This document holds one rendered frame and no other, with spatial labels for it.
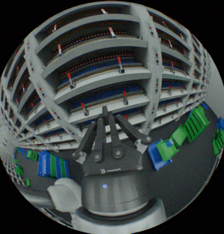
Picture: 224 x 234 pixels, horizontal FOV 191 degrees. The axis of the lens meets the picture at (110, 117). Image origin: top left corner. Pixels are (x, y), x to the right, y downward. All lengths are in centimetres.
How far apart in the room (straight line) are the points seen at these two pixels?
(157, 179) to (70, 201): 75
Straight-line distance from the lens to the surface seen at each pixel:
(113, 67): 41
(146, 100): 50
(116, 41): 38
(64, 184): 42
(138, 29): 55
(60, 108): 50
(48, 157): 88
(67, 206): 39
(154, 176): 83
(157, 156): 85
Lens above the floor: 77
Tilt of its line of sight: 43 degrees down
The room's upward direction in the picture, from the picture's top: 17 degrees counter-clockwise
